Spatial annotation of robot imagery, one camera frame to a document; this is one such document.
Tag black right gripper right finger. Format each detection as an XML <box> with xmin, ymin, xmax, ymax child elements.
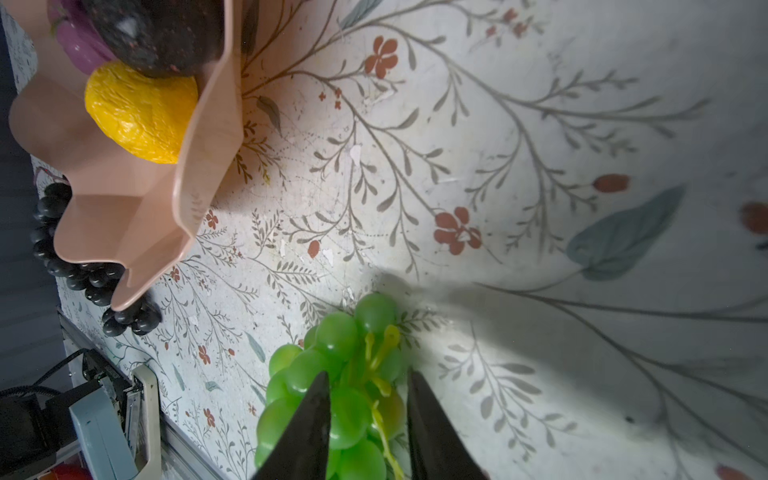
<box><xmin>406</xmin><ymin>369</ymin><xmax>486</xmax><ymax>480</ymax></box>

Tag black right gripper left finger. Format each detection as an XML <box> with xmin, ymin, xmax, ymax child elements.
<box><xmin>253</xmin><ymin>371</ymin><xmax>331</xmax><ymax>479</ymax></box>

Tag green fake grape bunch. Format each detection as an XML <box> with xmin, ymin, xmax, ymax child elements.
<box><xmin>264</xmin><ymin>292</ymin><xmax>406</xmax><ymax>479</ymax></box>

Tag black fake grape bunch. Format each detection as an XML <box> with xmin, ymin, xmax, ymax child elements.
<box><xmin>31</xmin><ymin>182</ymin><xmax>162</xmax><ymax>337</ymax></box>

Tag pink scalloped fruit bowl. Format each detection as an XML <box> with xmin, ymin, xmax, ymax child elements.
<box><xmin>1</xmin><ymin>1</ymin><xmax>244</xmax><ymax>311</ymax></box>

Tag yellow fake lemon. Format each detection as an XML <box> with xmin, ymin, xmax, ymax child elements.
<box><xmin>84</xmin><ymin>61</ymin><xmax>199</xmax><ymax>165</ymax></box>

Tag dark fake avocado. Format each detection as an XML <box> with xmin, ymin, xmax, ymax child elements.
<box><xmin>83</xmin><ymin>0</ymin><xmax>224</xmax><ymax>78</ymax></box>

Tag purple fake fig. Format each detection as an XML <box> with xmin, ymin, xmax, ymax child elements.
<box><xmin>47</xmin><ymin>0</ymin><xmax>116</xmax><ymax>75</ymax></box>

